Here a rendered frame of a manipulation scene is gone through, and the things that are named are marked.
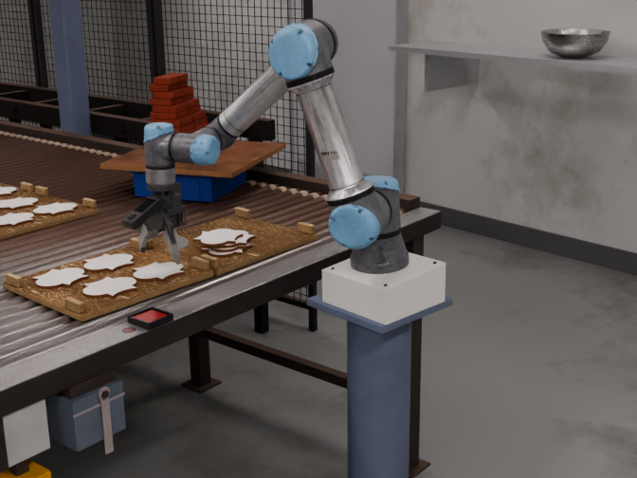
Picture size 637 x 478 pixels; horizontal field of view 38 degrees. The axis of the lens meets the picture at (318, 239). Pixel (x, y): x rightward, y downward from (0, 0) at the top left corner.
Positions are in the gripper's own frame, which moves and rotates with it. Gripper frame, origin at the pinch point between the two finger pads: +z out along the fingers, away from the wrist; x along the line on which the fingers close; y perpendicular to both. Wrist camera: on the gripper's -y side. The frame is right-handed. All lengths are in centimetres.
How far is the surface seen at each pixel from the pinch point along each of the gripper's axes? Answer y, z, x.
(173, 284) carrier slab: -2.5, 3.8, -9.4
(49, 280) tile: -22.8, 3.4, 15.1
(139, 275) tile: -5.8, 2.9, 0.2
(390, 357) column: 32, 22, -52
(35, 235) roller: 2, 6, 62
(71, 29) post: 96, -45, 178
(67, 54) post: 93, -35, 178
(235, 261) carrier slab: 19.7, 3.2, -8.4
